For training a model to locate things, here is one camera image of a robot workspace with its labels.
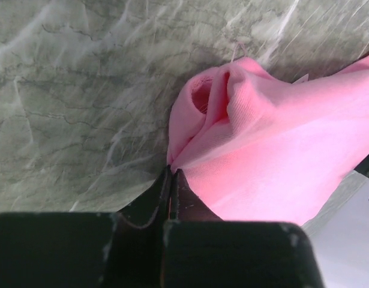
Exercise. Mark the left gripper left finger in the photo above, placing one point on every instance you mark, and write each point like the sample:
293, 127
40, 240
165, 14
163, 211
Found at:
87, 249

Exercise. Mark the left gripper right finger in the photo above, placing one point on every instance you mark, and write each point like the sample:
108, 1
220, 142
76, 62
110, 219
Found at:
201, 250

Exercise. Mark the pink t shirt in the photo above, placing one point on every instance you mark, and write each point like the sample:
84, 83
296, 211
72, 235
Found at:
256, 148

